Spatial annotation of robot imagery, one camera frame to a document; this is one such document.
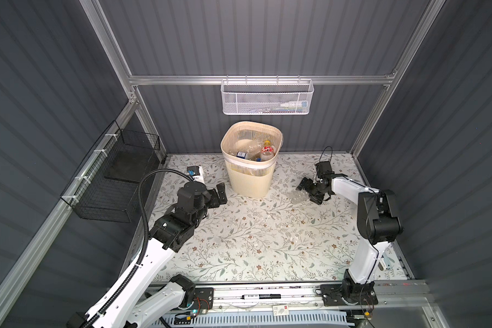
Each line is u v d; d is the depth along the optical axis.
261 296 0.74
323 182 0.75
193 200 0.49
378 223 0.52
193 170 0.59
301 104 0.91
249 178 0.87
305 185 0.91
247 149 0.97
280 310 0.70
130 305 0.41
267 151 0.89
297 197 1.01
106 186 0.72
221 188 0.63
